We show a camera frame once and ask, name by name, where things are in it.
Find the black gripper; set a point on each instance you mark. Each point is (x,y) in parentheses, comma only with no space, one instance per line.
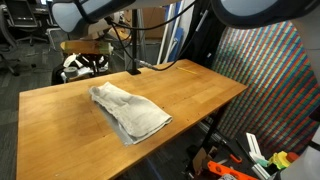
(92,58)

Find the white woven cloth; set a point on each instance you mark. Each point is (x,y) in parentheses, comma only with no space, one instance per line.
(133,110)

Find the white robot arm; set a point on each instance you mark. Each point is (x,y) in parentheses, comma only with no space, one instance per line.
(83,13)

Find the crumpled white sheet pile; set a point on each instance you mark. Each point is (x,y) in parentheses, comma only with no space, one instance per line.
(71,60)

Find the grey tape roll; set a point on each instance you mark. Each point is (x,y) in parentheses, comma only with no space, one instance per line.
(68,71)

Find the large cardboard box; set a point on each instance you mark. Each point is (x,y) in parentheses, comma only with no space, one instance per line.
(153,21)

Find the white leaning pipe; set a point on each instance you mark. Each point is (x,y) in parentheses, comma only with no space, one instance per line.
(166,33)

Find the black mesh office chair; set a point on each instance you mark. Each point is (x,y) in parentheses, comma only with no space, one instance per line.
(21,16)

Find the dark office chair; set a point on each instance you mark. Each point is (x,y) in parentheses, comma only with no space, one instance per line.
(5,30)

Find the black curtain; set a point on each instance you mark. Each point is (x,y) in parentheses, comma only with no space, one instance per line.
(203,40)

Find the black orange bar clamp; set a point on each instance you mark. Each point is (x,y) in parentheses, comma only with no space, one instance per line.
(236,159)

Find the yellow green plastic part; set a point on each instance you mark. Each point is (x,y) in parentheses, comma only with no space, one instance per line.
(280,160)

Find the red round cap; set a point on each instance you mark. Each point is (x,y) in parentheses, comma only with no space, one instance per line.
(293,156)

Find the grey white container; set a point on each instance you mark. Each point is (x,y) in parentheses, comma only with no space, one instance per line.
(303,166)

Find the black camera stand pole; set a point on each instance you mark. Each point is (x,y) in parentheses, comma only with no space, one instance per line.
(134,40)

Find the black table frame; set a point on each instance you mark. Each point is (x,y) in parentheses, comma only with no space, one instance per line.
(213,130)

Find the white plastic bracket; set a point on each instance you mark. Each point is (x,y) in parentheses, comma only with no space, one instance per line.
(254,146)

